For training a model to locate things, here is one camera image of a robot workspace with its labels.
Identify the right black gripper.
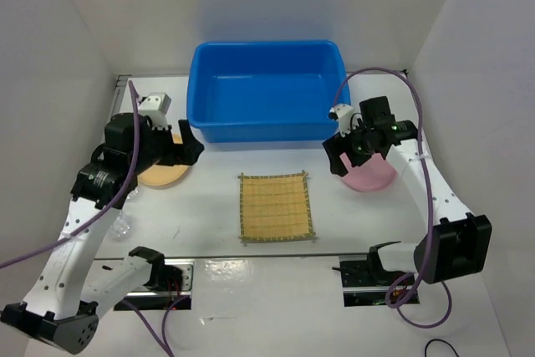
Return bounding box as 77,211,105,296
323,118,379,176

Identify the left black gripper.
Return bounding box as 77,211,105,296
134,119,206,172

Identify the pink plastic plate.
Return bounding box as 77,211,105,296
341,154,397,192

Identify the bamboo woven mat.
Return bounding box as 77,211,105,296
239,171,316,243

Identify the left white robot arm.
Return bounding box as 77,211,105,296
1,113,204,354

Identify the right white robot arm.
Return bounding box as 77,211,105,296
323,104,492,284

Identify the blue plastic bin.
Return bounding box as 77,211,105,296
186,40,351,143

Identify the orange plastic plate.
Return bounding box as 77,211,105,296
136,133,190,189

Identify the clear plastic cup near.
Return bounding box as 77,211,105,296
108,212,132,242

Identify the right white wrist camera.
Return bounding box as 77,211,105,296
328,104,356,137

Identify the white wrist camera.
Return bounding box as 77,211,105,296
138,92,171,130
328,104,356,137

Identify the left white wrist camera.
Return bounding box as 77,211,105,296
138,92,171,130

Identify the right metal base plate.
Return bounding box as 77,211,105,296
331,254,404,308

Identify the metal base plate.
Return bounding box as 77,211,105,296
331,254,404,308
125,258,195,312

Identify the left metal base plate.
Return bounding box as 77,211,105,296
125,258,195,312

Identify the black cable on floor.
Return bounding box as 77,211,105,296
424,339,461,357

